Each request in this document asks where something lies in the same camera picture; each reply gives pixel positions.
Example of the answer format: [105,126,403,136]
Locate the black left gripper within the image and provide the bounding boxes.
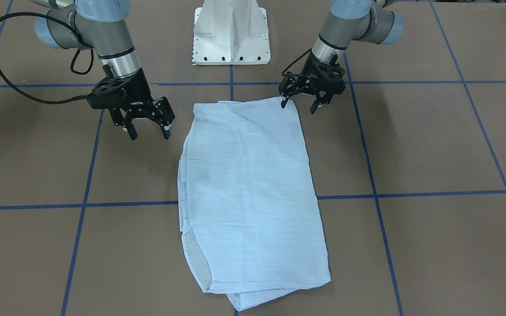
[281,52,346,115]

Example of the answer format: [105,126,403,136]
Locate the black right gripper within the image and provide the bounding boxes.
[109,68,175,141]

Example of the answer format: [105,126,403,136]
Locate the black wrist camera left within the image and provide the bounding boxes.
[278,72,307,99]

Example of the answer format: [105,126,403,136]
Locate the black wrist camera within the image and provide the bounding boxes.
[278,72,307,99]
[87,77,129,109]

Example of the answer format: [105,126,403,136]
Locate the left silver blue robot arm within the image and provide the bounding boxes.
[278,0,405,114]

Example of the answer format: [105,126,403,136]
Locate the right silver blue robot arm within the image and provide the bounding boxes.
[0,0,175,140]

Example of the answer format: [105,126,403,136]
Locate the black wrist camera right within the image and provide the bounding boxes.
[87,77,129,109]

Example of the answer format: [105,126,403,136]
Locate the light blue striped shirt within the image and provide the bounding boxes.
[177,97,331,311]

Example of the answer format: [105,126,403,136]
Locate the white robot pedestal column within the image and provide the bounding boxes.
[192,0,271,66]

